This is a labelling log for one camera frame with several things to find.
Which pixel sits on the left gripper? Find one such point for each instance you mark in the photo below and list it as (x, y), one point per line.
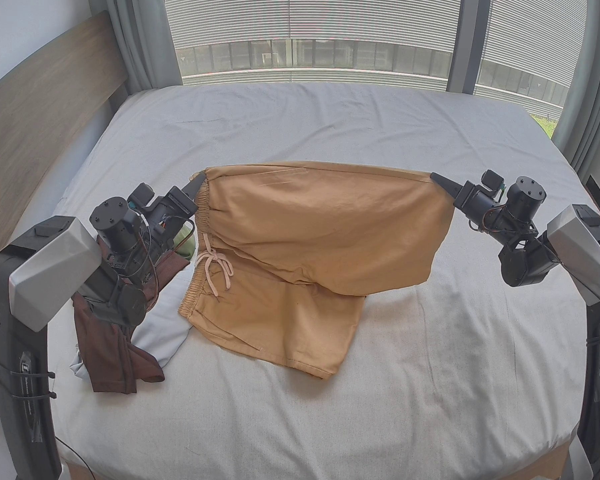
(172, 210)

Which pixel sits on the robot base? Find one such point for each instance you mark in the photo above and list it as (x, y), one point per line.
(580, 465)

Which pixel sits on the green garment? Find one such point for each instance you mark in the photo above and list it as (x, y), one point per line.
(185, 245)

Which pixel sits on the pale blue garment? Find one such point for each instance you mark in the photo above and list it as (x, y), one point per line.
(155, 338)

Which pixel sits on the bed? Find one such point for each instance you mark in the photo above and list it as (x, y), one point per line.
(380, 118)

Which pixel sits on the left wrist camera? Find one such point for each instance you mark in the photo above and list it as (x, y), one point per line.
(141, 195)

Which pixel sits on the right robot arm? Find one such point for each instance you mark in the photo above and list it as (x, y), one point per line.
(580, 253)

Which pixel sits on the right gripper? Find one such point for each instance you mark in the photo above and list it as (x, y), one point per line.
(477, 200)

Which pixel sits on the grey-green curtain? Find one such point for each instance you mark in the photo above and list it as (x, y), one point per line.
(595, 93)
(135, 28)

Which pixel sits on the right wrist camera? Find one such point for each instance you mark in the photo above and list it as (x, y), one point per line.
(492, 180)

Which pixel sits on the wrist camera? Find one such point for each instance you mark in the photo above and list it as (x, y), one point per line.
(141, 195)
(492, 180)

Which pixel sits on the window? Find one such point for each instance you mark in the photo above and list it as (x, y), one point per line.
(330, 18)

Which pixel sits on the brown garment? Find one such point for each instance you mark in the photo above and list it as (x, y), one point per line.
(110, 353)

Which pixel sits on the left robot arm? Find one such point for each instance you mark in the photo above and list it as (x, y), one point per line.
(50, 268)

